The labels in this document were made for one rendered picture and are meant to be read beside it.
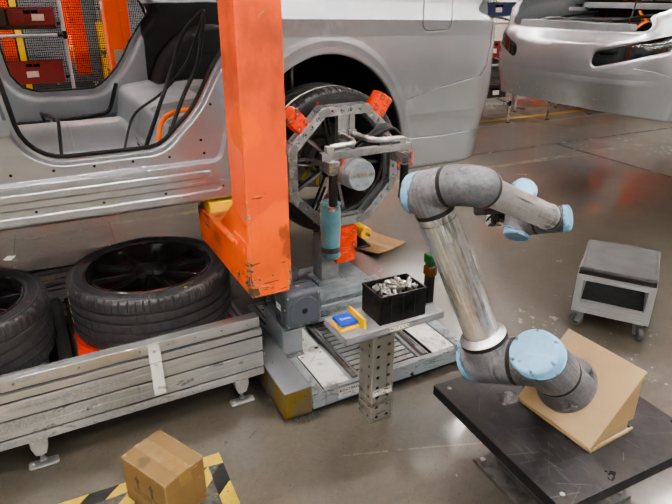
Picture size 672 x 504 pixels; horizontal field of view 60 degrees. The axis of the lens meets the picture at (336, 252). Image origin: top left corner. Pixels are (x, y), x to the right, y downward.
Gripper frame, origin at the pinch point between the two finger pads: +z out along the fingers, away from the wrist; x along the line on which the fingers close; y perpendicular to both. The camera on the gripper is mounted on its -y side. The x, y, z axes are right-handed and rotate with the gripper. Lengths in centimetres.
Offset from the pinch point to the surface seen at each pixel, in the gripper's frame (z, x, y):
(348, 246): 36, -8, -53
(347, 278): 65, -15, -49
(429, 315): -9, -45, -22
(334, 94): -3, 46, -70
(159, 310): 1, -57, -123
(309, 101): -5, 40, -80
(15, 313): -6, -67, -171
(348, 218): 28, 3, -55
